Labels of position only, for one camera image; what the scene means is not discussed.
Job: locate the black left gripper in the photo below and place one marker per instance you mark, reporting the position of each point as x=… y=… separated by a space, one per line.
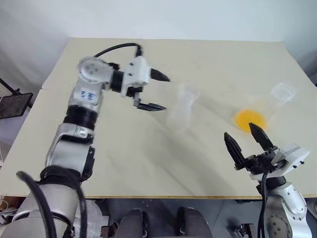
x=135 y=93

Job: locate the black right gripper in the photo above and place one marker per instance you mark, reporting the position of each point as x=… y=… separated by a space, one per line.
x=258 y=162

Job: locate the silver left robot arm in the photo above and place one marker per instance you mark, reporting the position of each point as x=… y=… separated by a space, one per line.
x=67 y=153

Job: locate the clear cup with orange liquid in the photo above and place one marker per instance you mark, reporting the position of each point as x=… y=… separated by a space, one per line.
x=250 y=120

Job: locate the dark rounded shape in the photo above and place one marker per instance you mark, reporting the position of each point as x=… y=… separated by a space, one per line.
x=132 y=223

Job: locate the black panel on stand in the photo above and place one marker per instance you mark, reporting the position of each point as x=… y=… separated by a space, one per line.
x=15 y=105

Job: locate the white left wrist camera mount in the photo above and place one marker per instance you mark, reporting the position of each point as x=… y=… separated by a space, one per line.
x=136 y=73

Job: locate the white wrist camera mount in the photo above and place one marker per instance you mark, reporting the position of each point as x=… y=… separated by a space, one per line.
x=294 y=158
x=136 y=73

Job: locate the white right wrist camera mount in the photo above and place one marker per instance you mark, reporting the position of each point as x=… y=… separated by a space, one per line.
x=294 y=158

